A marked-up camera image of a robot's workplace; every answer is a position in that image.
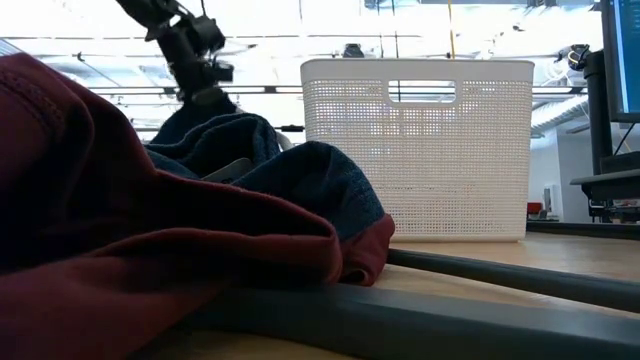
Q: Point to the silver ventilation duct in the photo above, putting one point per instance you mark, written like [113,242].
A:
[560,112]

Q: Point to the dark blue heathered hoodie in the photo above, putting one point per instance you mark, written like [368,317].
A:
[310,185]

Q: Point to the maroon cloth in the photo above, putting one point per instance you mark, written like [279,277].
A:
[75,200]

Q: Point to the black desk shelf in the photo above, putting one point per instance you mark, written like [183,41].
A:
[610,186]

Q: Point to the grey plastic frame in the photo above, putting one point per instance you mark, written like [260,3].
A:
[400,325]

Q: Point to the small black ceiling fixture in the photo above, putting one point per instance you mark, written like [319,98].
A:
[353,51]

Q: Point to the white perforated plastic basket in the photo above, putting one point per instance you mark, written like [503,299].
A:
[425,175]

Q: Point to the small red object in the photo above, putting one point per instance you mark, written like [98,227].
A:
[534,208]

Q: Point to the black monitor pole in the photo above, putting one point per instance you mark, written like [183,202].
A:
[598,110]

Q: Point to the black device on stand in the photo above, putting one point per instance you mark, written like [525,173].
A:
[292,128]

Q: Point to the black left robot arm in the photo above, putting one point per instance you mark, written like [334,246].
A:
[147,10]

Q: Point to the clear plastic bin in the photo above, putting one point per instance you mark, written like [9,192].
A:
[6,47]

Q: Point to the black monitor base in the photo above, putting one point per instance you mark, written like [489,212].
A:
[622,162]

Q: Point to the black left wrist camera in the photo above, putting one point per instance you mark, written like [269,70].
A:
[207,34]

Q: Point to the computer monitor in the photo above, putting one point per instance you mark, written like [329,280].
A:
[625,55]

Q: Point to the grey hoodie neck label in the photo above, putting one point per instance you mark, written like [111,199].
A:
[230,170]

